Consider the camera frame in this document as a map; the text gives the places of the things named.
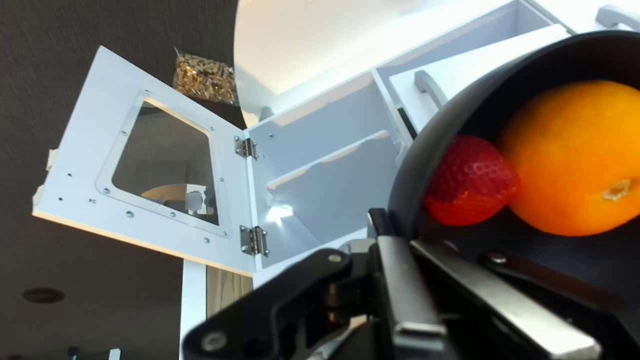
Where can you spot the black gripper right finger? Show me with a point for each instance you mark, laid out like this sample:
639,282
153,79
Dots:
541,327

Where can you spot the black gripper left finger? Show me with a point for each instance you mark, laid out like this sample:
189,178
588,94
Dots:
415,327

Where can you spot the black bowl with fruit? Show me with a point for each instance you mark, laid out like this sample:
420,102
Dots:
485,108

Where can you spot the oven door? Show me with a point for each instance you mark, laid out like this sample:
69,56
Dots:
148,167

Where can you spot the white toy kitchen cabinet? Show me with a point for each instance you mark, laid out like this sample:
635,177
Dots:
419,51

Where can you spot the red toy strawberry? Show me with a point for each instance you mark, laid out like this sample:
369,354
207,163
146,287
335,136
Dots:
471,184

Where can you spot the orange toy fruit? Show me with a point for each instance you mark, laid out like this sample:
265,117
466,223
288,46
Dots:
577,151

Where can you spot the bag of granola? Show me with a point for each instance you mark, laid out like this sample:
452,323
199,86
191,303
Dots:
204,79

